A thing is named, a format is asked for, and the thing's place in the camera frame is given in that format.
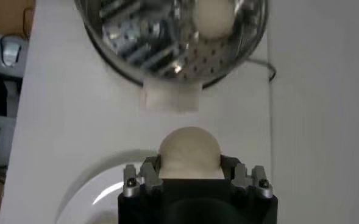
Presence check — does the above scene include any grey robot base unit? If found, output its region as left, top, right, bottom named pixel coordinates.
left=0, top=33, right=30, bottom=168

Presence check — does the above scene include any white steamed baozi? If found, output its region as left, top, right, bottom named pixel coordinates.
left=158, top=126, right=226, bottom=180
left=193, top=0, right=238, bottom=40

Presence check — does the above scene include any black cooker power cable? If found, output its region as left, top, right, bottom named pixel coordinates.
left=245, top=57, right=277, bottom=83

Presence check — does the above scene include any white round plate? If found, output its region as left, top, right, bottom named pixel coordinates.
left=54, top=149, right=160, bottom=224

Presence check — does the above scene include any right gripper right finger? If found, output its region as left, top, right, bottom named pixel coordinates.
left=220, top=154, right=274, bottom=199

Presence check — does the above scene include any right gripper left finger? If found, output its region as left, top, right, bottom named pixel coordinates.
left=123, top=155, right=164, bottom=198

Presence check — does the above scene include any stainless steel steamer basket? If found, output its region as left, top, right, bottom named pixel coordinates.
left=74, top=0, right=270, bottom=89

